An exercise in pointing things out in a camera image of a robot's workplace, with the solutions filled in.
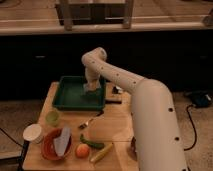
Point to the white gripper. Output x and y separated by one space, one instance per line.
92 77

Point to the grey sponge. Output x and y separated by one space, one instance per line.
89 88

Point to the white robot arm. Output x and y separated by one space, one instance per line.
158 141

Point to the green plastic tray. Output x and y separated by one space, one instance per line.
71 96

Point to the light green cup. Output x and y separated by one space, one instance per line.
52 118

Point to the green chili pepper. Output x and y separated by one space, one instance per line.
96 145

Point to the orange fruit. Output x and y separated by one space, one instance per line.
82 151

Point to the grey cloth in bowl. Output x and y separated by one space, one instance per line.
61 142

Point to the yellow corn cob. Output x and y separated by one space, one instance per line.
100 154

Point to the red bowl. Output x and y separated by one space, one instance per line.
48 149

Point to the black device on floor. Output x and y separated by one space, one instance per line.
199 99

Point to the wooden frame stand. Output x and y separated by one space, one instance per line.
94 12

